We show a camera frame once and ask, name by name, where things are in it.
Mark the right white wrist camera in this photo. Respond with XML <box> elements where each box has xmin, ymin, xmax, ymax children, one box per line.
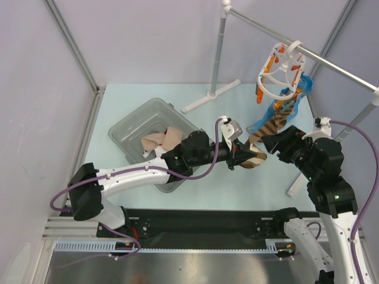
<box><xmin>302</xmin><ymin>117</ymin><xmax>332</xmax><ymax>141</ymax></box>

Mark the orange clothes clip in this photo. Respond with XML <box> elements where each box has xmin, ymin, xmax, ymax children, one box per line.
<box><xmin>255</xmin><ymin>85</ymin><xmax>264</xmax><ymax>104</ymax></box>

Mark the blue cartoon print sock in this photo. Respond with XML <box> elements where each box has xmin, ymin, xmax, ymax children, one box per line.
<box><xmin>246</xmin><ymin>74</ymin><xmax>313</xmax><ymax>137</ymax></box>

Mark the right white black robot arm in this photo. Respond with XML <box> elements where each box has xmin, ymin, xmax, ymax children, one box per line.
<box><xmin>261</xmin><ymin>123</ymin><xmax>373</xmax><ymax>283</ymax></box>

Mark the brown striped sock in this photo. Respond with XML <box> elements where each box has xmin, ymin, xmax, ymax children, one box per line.
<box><xmin>240</xmin><ymin>140</ymin><xmax>267</xmax><ymax>169</ymax></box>
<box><xmin>246</xmin><ymin>100</ymin><xmax>297</xmax><ymax>143</ymax></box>

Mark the clear grey plastic bin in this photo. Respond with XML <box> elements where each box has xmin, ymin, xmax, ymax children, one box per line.
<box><xmin>108</xmin><ymin>98</ymin><xmax>217</xmax><ymax>193</ymax></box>

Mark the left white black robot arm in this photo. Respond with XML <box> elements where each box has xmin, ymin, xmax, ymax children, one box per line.
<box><xmin>68</xmin><ymin>131</ymin><xmax>258</xmax><ymax>237</ymax></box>

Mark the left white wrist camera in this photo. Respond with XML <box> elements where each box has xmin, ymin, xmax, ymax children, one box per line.
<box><xmin>220</xmin><ymin>116</ymin><xmax>243</xmax><ymax>150</ymax></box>

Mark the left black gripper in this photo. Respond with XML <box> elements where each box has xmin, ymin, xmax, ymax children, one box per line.
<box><xmin>189</xmin><ymin>138</ymin><xmax>256</xmax><ymax>171</ymax></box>

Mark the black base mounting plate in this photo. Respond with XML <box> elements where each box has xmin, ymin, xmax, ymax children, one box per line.
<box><xmin>60</xmin><ymin>208</ymin><xmax>326</xmax><ymax>251</ymax></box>

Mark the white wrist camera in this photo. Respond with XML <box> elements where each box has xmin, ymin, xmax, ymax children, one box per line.
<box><xmin>220</xmin><ymin>116</ymin><xmax>243</xmax><ymax>150</ymax></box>
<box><xmin>302</xmin><ymin>117</ymin><xmax>332</xmax><ymax>141</ymax></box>

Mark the white metal drying rack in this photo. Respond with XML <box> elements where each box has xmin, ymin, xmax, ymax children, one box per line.
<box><xmin>181</xmin><ymin>0</ymin><xmax>379</xmax><ymax>198</ymax></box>

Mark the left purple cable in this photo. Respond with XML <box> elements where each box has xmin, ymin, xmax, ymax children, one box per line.
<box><xmin>49</xmin><ymin>117</ymin><xmax>229</xmax><ymax>261</ymax></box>

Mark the purple cable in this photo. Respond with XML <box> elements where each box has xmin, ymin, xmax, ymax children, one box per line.
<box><xmin>49</xmin><ymin>117</ymin><xmax>229</xmax><ymax>261</ymax></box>
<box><xmin>328</xmin><ymin>120</ymin><xmax>379</xmax><ymax>284</ymax></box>

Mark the white round clip hanger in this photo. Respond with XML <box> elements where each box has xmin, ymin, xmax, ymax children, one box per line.
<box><xmin>256</xmin><ymin>40</ymin><xmax>306</xmax><ymax>101</ymax></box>

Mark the white slotted cable duct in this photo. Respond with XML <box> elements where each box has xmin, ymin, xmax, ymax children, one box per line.
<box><xmin>54</xmin><ymin>240</ymin><xmax>137</xmax><ymax>253</ymax></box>

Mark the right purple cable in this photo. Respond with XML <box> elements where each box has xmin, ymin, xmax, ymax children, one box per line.
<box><xmin>328</xmin><ymin>120</ymin><xmax>379</xmax><ymax>284</ymax></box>

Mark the beige sock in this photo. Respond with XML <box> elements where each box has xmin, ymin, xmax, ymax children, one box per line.
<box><xmin>141</xmin><ymin>133</ymin><xmax>165</xmax><ymax>151</ymax></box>

